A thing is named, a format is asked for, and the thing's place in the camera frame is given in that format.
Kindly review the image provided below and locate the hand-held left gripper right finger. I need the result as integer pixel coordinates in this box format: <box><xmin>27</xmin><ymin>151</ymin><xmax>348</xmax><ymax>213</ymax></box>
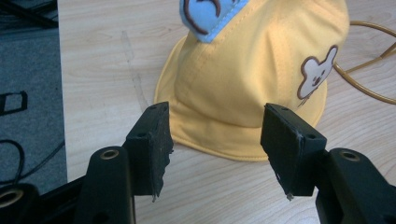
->
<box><xmin>260</xmin><ymin>103</ymin><xmax>396</xmax><ymax>224</ymax></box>

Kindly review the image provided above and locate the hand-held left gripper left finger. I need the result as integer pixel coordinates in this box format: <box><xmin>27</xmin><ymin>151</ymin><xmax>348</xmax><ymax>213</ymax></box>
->
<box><xmin>74</xmin><ymin>101</ymin><xmax>175</xmax><ymax>224</ymax></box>

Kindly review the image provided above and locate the yellow bucket hat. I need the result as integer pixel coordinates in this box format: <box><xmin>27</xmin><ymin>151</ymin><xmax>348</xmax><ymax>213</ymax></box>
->
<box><xmin>153</xmin><ymin>0</ymin><xmax>351</xmax><ymax>162</ymax></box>

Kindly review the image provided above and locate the gold wire stand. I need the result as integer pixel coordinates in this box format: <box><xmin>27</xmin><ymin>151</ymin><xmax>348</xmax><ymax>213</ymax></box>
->
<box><xmin>332</xmin><ymin>20</ymin><xmax>396</xmax><ymax>105</ymax></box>

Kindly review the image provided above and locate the black cable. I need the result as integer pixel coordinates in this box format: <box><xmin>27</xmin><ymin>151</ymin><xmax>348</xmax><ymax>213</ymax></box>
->
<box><xmin>0</xmin><ymin>138</ymin><xmax>66</xmax><ymax>185</ymax></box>

